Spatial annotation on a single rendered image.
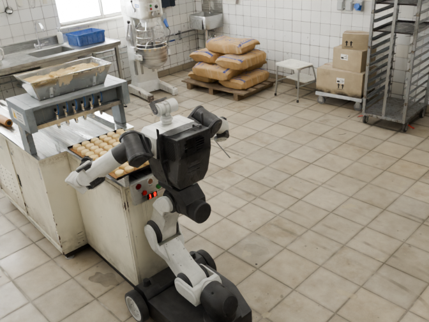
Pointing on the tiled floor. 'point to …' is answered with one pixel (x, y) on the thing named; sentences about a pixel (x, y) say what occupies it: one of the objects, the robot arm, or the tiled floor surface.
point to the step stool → (296, 73)
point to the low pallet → (229, 87)
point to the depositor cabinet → (46, 184)
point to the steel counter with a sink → (51, 53)
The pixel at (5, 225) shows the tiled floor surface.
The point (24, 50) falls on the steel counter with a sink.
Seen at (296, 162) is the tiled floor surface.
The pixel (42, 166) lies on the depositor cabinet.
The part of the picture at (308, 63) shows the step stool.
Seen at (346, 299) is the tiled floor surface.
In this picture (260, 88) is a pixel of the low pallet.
